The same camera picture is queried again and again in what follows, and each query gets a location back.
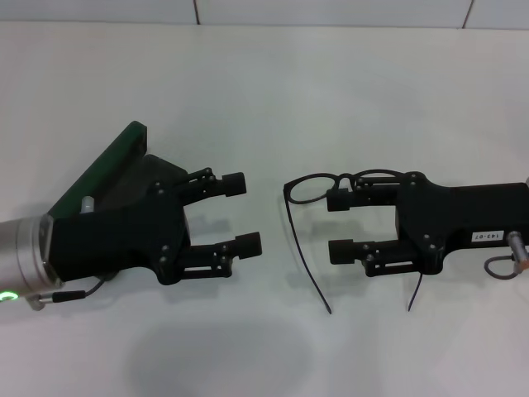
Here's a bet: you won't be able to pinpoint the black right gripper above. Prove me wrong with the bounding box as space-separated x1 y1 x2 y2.
326 171 529 279

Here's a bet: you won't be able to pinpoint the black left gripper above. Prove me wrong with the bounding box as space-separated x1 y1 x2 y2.
43 155 265 287

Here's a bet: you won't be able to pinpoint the black glasses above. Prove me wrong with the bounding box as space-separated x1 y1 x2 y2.
283 168 425 315

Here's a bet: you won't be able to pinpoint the green glasses case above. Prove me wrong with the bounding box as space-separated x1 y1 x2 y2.
48 120 150 217

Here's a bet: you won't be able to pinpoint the grey right wrist cable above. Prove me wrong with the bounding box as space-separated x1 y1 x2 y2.
484 230 529 281

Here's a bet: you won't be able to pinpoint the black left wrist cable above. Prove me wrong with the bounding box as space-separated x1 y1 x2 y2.
31 277 107 312

